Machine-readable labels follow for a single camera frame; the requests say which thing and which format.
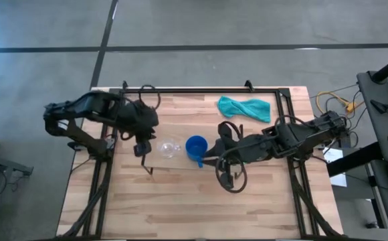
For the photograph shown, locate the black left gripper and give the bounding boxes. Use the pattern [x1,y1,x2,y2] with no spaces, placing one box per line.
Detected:
[121,100,160,142]

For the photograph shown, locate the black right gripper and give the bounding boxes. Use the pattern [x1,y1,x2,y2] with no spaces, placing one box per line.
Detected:
[201,121,249,167]

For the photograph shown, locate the dark blue mug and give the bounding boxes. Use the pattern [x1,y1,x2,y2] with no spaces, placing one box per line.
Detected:
[185,135,209,169]

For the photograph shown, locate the clear glass cup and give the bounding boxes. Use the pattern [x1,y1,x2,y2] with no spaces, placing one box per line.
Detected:
[156,138,182,159]

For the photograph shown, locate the wooden shelf with black legs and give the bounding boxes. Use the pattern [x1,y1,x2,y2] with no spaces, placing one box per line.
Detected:
[140,123,246,180]

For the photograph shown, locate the teal cloth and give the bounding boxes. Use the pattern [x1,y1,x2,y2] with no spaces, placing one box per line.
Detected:
[217,95,272,124]

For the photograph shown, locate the white paper sheet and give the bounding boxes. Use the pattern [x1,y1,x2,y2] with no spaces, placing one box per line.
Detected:
[322,147,348,188]

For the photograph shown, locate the black table leg bar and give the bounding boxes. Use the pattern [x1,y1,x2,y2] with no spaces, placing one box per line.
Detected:
[326,141,384,178]

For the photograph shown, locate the grey stand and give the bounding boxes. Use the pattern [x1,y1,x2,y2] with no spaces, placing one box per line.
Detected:
[0,150,34,177]

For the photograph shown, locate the grey side table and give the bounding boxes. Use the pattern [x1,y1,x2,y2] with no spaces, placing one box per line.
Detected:
[357,70,388,241]

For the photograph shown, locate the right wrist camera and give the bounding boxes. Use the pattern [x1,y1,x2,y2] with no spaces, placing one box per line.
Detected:
[218,170,236,191]

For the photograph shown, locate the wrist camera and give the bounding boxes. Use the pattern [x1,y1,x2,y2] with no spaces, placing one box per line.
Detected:
[218,170,236,191]
[133,141,153,158]

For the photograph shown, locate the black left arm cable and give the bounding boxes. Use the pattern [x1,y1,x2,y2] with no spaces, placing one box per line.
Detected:
[138,84,162,110]

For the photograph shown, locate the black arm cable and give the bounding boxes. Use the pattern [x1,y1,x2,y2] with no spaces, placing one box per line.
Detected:
[214,154,249,195]
[138,84,162,110]

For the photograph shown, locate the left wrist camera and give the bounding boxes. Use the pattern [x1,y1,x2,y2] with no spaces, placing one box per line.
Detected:
[133,141,153,158]

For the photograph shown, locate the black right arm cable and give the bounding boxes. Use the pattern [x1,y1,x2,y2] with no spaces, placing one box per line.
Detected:
[214,154,249,195]

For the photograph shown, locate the black aluminium table frame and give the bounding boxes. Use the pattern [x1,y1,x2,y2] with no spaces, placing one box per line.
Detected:
[56,86,343,240]

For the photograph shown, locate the yellow cable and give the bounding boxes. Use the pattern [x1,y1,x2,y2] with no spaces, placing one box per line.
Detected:
[315,90,364,115]

